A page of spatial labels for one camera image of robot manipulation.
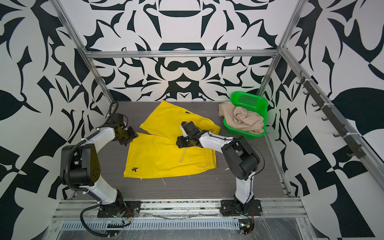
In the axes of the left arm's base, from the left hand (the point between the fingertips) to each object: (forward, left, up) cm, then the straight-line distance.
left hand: (135, 134), depth 94 cm
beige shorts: (+8, -67, +3) cm, 67 cm away
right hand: (-5, -28, -2) cm, 29 cm away
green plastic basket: (+32, -86, -8) cm, 92 cm away
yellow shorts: (-12, -14, -6) cm, 19 cm away
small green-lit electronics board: (-48, -59, -7) cm, 76 cm away
